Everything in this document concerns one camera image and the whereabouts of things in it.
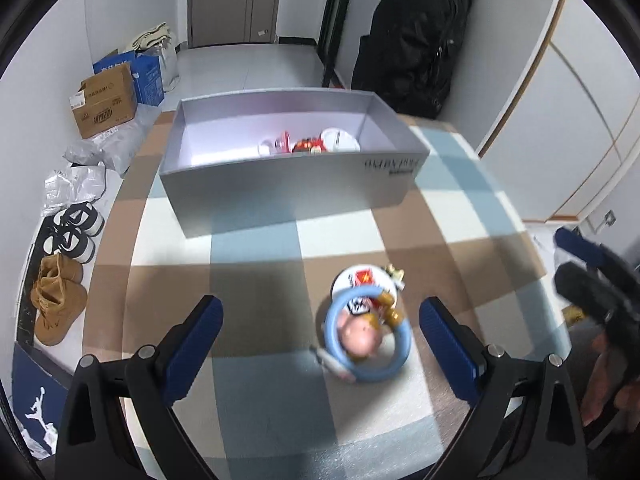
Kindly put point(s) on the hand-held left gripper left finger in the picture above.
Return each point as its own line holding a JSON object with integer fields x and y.
{"x": 192, "y": 345}

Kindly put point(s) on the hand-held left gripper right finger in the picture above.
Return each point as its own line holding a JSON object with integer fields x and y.
{"x": 445, "y": 350}

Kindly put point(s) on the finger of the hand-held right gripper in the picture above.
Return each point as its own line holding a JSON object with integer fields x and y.
{"x": 577, "y": 246}
{"x": 580, "y": 285}

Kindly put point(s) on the grey cardboard box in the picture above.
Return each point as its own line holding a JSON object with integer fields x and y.
{"x": 280, "y": 195}

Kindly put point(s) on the small red ornament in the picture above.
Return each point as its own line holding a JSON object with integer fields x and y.
{"x": 307, "y": 146}

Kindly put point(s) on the plain round white badge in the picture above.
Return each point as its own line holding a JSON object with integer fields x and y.
{"x": 340, "y": 140}

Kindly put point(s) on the person's right hand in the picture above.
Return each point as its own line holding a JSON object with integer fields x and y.
{"x": 600, "y": 385}

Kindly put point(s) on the checkered tablecloth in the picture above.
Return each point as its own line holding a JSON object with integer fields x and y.
{"x": 250, "y": 285}

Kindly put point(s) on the small gold charm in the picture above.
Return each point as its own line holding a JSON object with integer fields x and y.
{"x": 395, "y": 274}

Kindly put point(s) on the tan suede boot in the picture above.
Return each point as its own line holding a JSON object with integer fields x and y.
{"x": 62, "y": 272}
{"x": 60, "y": 315}

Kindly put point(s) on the white wardrobe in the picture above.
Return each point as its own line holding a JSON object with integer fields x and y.
{"x": 575, "y": 110}

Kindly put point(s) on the black and white sneaker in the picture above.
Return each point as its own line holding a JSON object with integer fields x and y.
{"x": 70, "y": 245}
{"x": 80, "y": 220}

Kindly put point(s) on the blue shoe box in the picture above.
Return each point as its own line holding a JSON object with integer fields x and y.
{"x": 35, "y": 390}

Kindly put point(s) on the black shoe mat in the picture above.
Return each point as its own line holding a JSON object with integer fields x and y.
{"x": 25, "y": 320}

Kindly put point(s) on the crumpled silver plastic bag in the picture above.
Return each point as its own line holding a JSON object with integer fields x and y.
{"x": 75, "y": 185}

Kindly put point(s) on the grey plastic parcel bag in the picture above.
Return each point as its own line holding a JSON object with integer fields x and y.
{"x": 115, "y": 145}

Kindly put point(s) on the brown cardboard box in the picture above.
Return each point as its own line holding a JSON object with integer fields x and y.
{"x": 105, "y": 105}

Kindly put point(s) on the black backpack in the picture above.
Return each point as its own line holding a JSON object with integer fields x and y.
{"x": 415, "y": 45}

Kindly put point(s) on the blue cardboard box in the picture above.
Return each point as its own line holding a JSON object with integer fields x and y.
{"x": 147, "y": 80}

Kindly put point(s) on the beige cloth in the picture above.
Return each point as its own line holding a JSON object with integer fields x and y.
{"x": 152, "y": 37}

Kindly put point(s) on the black metal rack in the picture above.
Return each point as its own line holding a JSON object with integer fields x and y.
{"x": 335, "y": 20}

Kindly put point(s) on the grey entrance door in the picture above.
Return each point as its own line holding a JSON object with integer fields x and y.
{"x": 225, "y": 0}

